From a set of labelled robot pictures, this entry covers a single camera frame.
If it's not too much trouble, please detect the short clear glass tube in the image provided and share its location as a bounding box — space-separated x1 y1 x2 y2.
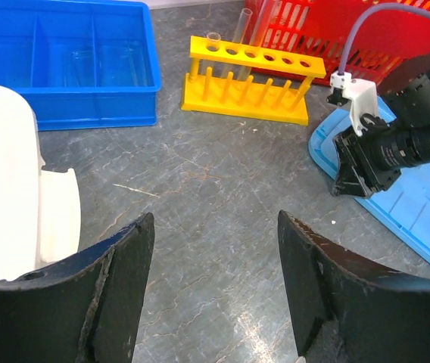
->
220 8 254 82

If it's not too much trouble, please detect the white plastic tub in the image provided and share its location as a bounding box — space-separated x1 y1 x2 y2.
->
0 86 81 281

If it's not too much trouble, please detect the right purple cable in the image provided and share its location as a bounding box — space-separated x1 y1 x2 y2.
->
338 2 430 76

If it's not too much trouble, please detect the light blue plastic lid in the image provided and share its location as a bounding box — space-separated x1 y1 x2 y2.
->
308 109 430 264

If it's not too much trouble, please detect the red shopping basket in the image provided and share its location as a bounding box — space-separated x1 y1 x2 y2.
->
244 0 430 86

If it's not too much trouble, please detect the blue divided plastic tray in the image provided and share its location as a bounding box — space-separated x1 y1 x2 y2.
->
0 1 162 131

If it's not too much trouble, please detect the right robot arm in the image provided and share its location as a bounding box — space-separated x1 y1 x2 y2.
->
328 53 430 198

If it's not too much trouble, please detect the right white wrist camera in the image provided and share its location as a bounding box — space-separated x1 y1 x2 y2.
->
328 71 379 137

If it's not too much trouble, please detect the yellow test tube rack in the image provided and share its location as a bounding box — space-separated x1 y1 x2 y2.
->
181 36 326 126

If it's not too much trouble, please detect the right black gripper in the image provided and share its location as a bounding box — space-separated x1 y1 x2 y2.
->
331 128 401 197

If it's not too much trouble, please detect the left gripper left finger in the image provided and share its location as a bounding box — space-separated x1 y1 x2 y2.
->
0 213 155 362

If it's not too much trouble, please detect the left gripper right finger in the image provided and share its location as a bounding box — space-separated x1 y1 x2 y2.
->
278 210 430 362

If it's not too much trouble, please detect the clear glass test tube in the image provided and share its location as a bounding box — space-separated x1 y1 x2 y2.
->
205 32 223 82

